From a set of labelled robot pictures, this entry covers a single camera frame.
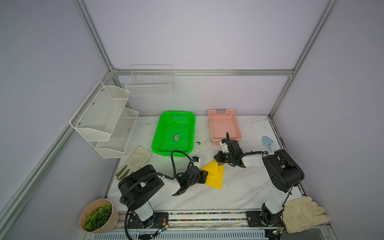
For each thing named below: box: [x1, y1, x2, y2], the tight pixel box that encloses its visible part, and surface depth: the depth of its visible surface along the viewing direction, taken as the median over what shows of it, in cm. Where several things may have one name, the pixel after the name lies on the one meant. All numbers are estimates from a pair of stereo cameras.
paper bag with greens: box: [79, 198, 119, 234], surface depth 66 cm
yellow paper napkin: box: [201, 159, 226, 190], surface depth 90 cm
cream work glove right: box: [283, 196, 331, 234], surface depth 76 cm
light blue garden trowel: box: [262, 136, 275, 152], surface depth 106 cm
